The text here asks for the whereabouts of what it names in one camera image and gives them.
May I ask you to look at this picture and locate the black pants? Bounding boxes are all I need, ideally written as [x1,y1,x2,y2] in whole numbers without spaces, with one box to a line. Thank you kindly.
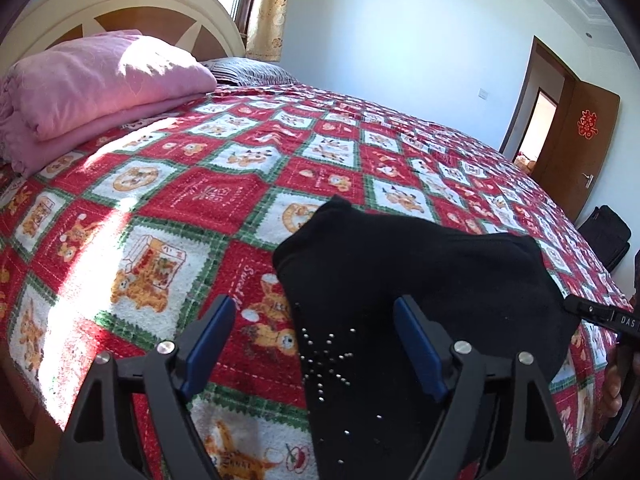
[271,195,582,480]

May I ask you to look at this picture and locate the person right hand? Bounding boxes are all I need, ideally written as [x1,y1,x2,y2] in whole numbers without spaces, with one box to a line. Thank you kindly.
[599,349,623,418]

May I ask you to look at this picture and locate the black folded chair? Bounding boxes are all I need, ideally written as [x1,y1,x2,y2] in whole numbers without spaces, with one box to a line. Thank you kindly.
[578,205,631,273]

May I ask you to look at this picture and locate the red patchwork cartoon bedspread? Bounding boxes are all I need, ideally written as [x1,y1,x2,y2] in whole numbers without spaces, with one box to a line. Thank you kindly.
[1,84,626,479]

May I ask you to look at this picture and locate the brown wooden door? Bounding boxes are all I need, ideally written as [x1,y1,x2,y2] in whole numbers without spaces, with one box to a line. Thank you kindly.
[532,80,620,221]

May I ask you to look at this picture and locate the red double happiness decoration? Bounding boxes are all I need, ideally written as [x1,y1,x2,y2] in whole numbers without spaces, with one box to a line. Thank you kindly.
[577,110,599,140]

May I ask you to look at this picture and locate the pink folded blanket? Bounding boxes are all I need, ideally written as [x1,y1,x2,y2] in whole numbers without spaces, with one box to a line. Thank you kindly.
[1,30,217,177]

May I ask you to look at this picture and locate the striped pillow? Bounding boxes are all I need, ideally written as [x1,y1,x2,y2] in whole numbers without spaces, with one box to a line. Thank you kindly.
[201,58,298,87]

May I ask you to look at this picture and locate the yellow patterned curtain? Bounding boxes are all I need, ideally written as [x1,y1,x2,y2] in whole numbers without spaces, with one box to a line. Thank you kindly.
[246,0,288,62]

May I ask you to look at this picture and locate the cream and brown headboard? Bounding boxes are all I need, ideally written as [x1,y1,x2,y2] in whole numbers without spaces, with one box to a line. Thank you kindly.
[1,0,245,70]

